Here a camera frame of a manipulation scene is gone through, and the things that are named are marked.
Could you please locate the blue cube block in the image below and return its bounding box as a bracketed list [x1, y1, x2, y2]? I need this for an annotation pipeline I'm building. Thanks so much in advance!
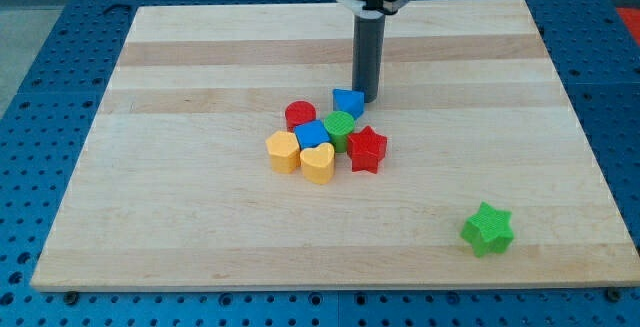
[294, 120, 330, 150]

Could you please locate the yellow heart block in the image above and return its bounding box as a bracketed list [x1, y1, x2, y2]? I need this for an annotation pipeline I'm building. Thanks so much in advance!
[300, 142, 335, 185]

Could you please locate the green cylinder block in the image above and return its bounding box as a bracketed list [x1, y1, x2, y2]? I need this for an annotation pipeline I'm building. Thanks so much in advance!
[324, 111, 355, 153]

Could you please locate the yellow hexagon block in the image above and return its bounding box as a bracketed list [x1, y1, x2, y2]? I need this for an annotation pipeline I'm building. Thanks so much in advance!
[265, 131, 300, 174]

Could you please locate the red cylinder block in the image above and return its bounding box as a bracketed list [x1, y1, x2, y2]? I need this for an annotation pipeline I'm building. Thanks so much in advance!
[284, 100, 316, 132]

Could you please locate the red star block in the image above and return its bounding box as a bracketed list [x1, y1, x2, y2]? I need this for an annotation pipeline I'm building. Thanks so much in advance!
[347, 125, 388, 174]

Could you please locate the blue triangle block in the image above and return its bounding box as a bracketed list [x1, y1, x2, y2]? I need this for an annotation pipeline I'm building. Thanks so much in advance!
[332, 89, 365, 120]

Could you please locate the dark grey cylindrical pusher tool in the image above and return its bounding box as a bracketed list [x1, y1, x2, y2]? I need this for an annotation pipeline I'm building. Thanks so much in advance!
[352, 15, 385, 103]

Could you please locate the light wooden board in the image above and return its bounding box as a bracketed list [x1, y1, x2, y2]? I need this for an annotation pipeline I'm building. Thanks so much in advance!
[31, 0, 639, 292]

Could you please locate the green star block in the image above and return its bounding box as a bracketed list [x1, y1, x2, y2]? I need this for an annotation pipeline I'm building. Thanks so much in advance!
[460, 201, 515, 258]

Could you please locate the blue perforated metal table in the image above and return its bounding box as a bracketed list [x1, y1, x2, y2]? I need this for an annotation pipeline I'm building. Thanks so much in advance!
[1, 0, 639, 326]

